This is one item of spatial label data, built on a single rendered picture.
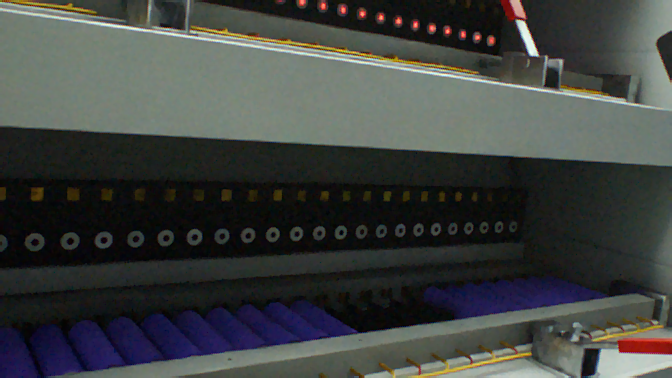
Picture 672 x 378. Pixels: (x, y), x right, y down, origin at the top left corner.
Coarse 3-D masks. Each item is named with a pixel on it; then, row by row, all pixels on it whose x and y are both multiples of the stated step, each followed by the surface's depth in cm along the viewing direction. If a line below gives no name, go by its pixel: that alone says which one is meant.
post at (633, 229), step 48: (528, 0) 68; (576, 0) 63; (624, 0) 59; (576, 48) 63; (624, 48) 59; (528, 192) 68; (576, 192) 63; (624, 192) 59; (528, 240) 68; (624, 240) 59
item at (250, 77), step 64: (0, 0) 29; (64, 0) 32; (128, 0) 31; (192, 0) 29; (256, 0) 51; (320, 0) 54; (384, 0) 58; (448, 0) 62; (512, 0) 46; (0, 64) 25; (64, 64) 26; (128, 64) 27; (192, 64) 29; (256, 64) 31; (320, 64) 32; (384, 64) 41; (448, 64) 47; (512, 64) 45; (576, 64) 63; (640, 64) 57; (64, 128) 26; (128, 128) 28; (192, 128) 29; (256, 128) 31; (320, 128) 33; (384, 128) 35; (448, 128) 38; (512, 128) 41; (576, 128) 45; (640, 128) 49
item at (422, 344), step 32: (480, 320) 43; (512, 320) 44; (576, 320) 48; (608, 320) 50; (640, 320) 53; (256, 352) 34; (288, 352) 35; (320, 352) 35; (352, 352) 36; (384, 352) 37; (416, 352) 39; (448, 352) 41; (480, 352) 42
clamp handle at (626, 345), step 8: (576, 328) 42; (568, 336) 42; (576, 336) 42; (584, 344) 41; (592, 344) 40; (600, 344) 40; (608, 344) 40; (616, 344) 39; (624, 344) 39; (632, 344) 38; (640, 344) 38; (648, 344) 37; (656, 344) 37; (664, 344) 37; (624, 352) 39; (632, 352) 38; (640, 352) 38; (648, 352) 37; (656, 352) 37; (664, 352) 37
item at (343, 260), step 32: (224, 256) 46; (256, 256) 47; (288, 256) 49; (320, 256) 50; (352, 256) 52; (384, 256) 54; (416, 256) 56; (448, 256) 58; (480, 256) 61; (512, 256) 63; (544, 256) 66; (576, 256) 62; (608, 256) 60; (0, 288) 38; (32, 288) 39; (64, 288) 40; (96, 288) 41; (608, 288) 60; (640, 288) 55; (608, 352) 47
